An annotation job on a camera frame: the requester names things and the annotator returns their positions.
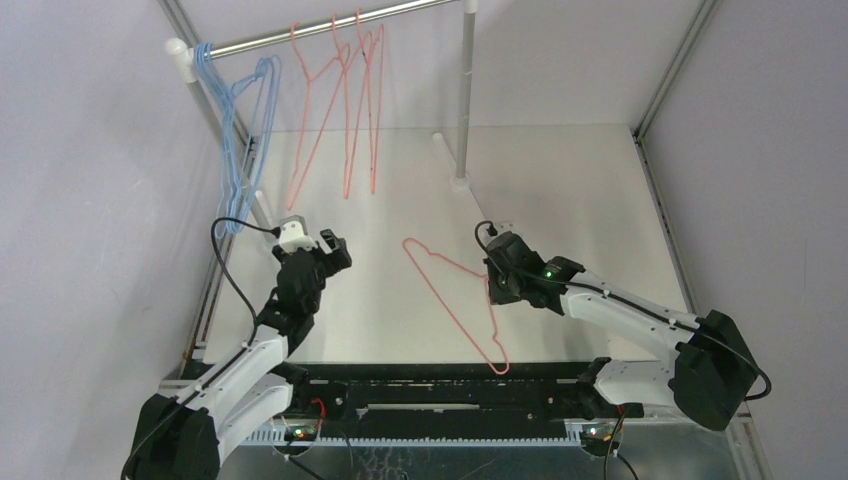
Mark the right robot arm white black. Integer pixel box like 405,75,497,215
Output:
475,225,767,431

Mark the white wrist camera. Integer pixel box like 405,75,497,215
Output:
485,221,514,238
278,215,318,254

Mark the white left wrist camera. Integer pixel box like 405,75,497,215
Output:
278,215,318,254

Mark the black camera cable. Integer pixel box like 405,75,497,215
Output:
210,217,281,346
473,220,774,480

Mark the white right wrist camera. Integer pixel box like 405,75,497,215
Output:
485,221,514,238

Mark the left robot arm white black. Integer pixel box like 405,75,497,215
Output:
120,218,352,479

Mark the black left camera cable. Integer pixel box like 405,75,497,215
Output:
210,217,281,346

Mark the left circuit board with wires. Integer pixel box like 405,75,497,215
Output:
272,398,327,459

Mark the circuit board with wires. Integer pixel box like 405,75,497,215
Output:
272,398,327,459
579,404,630,458

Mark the black right camera cable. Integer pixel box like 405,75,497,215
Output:
473,220,774,480

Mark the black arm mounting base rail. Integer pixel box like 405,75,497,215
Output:
180,360,717,442

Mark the right circuit board with wires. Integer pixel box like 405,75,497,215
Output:
579,404,630,458

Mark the metal clothes rack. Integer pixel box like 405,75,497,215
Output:
162,0,492,248

